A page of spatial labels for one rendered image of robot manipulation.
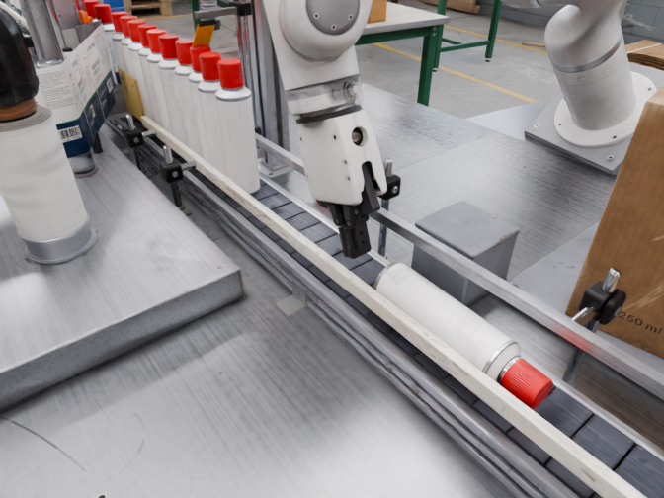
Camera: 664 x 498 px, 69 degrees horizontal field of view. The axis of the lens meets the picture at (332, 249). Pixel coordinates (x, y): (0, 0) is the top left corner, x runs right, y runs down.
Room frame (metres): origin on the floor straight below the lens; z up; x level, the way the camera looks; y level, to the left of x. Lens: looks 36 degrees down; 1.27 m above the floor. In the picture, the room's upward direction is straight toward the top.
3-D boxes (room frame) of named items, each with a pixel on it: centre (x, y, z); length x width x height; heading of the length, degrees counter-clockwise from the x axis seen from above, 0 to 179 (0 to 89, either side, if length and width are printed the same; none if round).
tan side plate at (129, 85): (1.00, 0.42, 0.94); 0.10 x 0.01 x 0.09; 38
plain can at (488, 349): (0.36, -0.13, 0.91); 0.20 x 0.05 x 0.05; 36
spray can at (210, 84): (0.75, 0.18, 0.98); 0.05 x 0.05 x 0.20
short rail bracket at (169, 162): (0.73, 0.27, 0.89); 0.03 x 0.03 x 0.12; 38
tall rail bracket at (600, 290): (0.33, -0.24, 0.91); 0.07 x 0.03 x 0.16; 128
